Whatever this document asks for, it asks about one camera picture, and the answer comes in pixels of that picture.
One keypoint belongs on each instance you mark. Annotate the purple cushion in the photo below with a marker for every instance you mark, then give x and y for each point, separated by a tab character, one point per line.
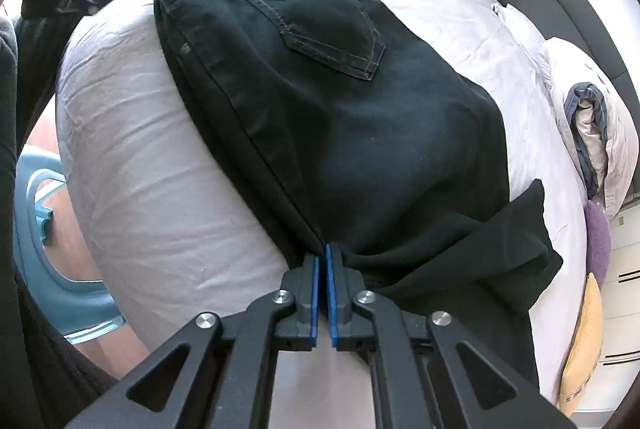
598	239

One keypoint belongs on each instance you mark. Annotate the white pillow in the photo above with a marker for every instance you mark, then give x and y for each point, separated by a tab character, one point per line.
520	29

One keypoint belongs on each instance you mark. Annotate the black denim pants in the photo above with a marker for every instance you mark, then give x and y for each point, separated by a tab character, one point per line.
325	84

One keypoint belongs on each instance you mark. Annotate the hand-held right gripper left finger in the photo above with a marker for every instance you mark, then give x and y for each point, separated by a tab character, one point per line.
315	304

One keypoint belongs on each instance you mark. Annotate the dark grey padded headboard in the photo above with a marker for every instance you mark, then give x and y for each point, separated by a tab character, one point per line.
580	4

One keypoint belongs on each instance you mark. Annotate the white bed sheet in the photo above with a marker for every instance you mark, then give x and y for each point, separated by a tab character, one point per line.
140	159

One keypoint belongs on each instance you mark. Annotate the folded white and grey duvet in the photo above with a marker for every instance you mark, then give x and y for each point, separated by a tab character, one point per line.
595	129

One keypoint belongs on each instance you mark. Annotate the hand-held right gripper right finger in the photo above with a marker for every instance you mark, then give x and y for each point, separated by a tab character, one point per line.
331	304

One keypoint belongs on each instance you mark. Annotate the light blue plastic stool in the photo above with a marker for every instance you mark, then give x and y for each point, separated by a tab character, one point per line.
75	304

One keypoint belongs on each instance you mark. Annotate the yellow cushion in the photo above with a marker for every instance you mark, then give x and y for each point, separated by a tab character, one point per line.
582	349

